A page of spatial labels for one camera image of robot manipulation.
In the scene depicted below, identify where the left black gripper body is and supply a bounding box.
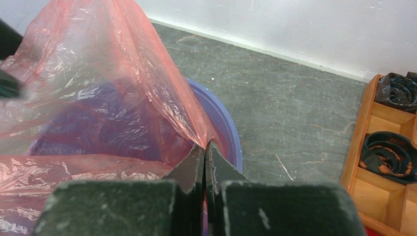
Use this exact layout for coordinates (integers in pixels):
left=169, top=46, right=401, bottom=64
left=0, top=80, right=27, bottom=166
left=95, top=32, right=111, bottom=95
left=0, top=19, right=23, bottom=99

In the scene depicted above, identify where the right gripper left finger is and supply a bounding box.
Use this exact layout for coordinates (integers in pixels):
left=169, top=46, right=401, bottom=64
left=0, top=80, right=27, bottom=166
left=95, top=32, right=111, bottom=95
left=33, top=146, right=205, bottom=236

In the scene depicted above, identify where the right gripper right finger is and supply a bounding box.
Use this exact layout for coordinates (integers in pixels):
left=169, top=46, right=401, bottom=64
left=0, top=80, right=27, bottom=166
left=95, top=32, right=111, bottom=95
left=206, top=142, right=366, bottom=236

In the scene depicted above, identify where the blue plastic trash bin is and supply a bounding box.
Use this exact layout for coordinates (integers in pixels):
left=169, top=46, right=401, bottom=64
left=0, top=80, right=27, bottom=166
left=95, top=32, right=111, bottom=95
left=30, top=80, right=243, bottom=236

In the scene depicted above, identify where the red translucent trash bag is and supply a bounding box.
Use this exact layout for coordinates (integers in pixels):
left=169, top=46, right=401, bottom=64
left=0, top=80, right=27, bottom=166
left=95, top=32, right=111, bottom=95
left=0, top=0, right=222, bottom=236

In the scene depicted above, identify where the red cloth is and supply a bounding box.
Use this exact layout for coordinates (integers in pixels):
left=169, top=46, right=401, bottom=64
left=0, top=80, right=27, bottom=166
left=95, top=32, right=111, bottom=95
left=365, top=226, right=384, bottom=236

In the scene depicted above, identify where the orange compartment tray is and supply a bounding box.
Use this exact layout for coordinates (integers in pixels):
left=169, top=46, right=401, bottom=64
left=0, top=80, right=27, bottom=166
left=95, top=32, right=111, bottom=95
left=341, top=72, right=417, bottom=236

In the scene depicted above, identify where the black bag roll middle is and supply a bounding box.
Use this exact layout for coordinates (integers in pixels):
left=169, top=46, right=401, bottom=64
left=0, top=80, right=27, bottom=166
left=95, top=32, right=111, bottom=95
left=358, top=131, right=417, bottom=185

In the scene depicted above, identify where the black bag roll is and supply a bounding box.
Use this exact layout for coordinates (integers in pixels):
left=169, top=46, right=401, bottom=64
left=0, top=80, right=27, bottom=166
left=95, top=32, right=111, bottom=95
left=358, top=131, right=417, bottom=185
left=374, top=72, right=417, bottom=113

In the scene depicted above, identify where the black bag roll top left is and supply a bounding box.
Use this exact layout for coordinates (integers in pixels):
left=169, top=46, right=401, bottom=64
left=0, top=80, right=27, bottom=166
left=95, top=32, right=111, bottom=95
left=374, top=72, right=417, bottom=113

